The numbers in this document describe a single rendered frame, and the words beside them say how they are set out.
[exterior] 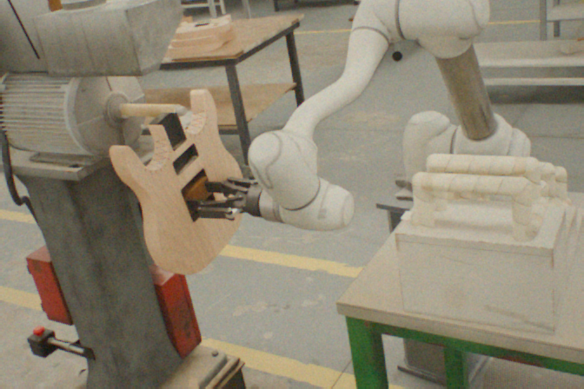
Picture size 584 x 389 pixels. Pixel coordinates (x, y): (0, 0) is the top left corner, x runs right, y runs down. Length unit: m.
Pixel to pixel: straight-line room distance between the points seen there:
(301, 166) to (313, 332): 1.62
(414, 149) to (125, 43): 1.04
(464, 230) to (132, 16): 0.79
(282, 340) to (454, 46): 1.59
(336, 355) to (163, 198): 1.36
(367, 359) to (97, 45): 0.88
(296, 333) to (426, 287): 1.66
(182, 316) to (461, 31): 1.30
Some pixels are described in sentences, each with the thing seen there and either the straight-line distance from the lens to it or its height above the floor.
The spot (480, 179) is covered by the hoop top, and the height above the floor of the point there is 1.21.
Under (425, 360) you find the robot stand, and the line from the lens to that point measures 2.54.
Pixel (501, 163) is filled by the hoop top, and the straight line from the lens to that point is 1.20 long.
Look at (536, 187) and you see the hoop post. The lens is 1.21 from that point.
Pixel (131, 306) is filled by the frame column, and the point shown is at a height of 0.61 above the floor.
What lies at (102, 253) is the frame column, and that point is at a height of 0.83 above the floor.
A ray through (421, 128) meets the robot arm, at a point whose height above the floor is 0.95.
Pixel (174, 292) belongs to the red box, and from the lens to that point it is 2.25.
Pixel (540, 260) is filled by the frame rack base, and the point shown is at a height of 1.08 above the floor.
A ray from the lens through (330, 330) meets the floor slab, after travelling 2.86.
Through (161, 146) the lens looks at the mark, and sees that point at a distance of 1.57.
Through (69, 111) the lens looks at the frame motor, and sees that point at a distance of 1.74.
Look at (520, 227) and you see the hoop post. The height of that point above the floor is 1.13.
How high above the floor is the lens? 1.69
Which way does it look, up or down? 22 degrees down
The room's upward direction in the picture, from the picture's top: 10 degrees counter-clockwise
